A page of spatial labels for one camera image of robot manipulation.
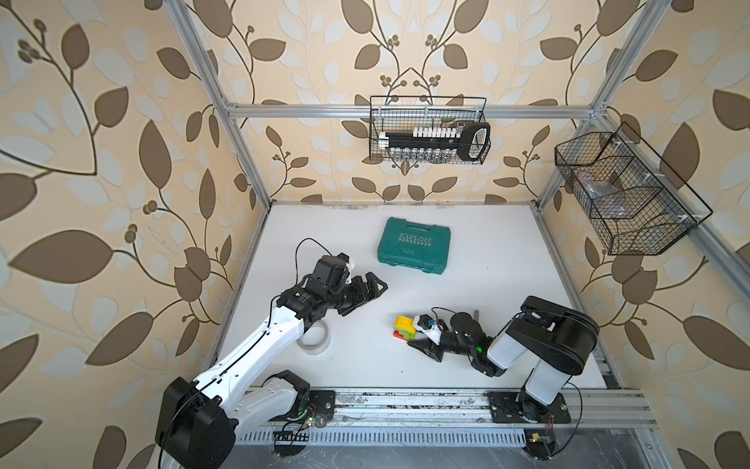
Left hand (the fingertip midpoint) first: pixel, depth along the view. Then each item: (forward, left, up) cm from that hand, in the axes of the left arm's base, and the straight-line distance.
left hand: (374, 289), depth 77 cm
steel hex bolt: (+1, -32, -17) cm, 36 cm away
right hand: (-5, -12, -18) cm, 22 cm away
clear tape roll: (-8, +17, -17) cm, 25 cm away
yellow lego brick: (-6, -9, -8) cm, 13 cm away
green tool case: (+24, -13, -13) cm, 30 cm away
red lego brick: (-6, -6, -15) cm, 18 cm away
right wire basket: (+15, -66, +18) cm, 70 cm away
